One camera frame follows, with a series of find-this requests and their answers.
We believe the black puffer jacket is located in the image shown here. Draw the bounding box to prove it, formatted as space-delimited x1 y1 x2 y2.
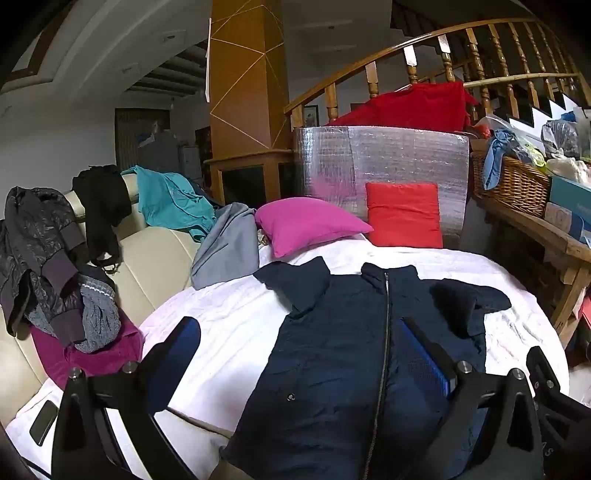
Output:
0 186 88 347

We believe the black garment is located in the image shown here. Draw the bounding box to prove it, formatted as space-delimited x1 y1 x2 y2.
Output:
71 165 133 273

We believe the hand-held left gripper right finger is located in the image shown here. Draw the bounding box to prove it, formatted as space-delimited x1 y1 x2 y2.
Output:
398 316 546 480

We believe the wooden stair railing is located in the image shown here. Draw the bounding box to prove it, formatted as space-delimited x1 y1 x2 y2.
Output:
283 17 587 130

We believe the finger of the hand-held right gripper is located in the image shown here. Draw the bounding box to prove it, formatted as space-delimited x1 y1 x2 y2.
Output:
526 346 561 407

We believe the silver foil insulation panel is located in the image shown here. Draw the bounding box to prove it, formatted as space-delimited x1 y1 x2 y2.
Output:
292 124 472 250

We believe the white textured bed blanket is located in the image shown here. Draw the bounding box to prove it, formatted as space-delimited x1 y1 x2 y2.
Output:
0 233 571 480

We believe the teal garment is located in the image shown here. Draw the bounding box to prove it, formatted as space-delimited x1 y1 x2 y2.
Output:
121 166 218 243

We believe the grey plastic bag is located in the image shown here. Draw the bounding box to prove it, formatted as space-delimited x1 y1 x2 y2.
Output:
540 120 583 160

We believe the red cloth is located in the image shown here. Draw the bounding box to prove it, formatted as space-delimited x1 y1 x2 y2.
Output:
325 80 478 132

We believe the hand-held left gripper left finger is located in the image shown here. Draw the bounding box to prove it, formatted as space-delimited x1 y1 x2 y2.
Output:
50 316 203 480

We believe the black smartphone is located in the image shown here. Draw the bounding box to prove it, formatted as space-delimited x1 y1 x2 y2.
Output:
28 400 60 448

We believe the red pillow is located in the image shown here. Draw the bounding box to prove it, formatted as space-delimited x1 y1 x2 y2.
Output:
365 182 445 250

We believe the grey garment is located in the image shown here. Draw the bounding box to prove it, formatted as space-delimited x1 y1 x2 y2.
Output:
190 202 260 291

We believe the white plastic bag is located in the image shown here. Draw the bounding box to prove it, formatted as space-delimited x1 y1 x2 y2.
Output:
547 152 591 185

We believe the wicker basket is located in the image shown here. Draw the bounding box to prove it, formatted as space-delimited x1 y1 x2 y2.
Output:
471 150 555 219

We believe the magenta pillow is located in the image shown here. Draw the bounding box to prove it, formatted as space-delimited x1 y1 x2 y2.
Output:
254 197 375 259

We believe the magenta towel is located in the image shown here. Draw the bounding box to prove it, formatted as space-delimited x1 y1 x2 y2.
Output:
30 316 145 393

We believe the cream sofa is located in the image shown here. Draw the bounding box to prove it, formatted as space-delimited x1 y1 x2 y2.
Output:
0 173 208 428

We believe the navy zip jacket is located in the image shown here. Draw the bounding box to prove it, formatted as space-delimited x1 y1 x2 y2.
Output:
222 256 513 480

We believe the blue cardboard box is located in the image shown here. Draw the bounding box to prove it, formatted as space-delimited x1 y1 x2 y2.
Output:
545 175 591 243

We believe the wooden bench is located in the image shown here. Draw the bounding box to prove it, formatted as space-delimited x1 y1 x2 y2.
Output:
471 194 591 347

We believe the grey knitted sweater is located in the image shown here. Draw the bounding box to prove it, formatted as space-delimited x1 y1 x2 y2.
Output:
25 272 123 355

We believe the blue cloth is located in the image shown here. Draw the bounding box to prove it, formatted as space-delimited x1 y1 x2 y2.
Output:
482 128 522 191

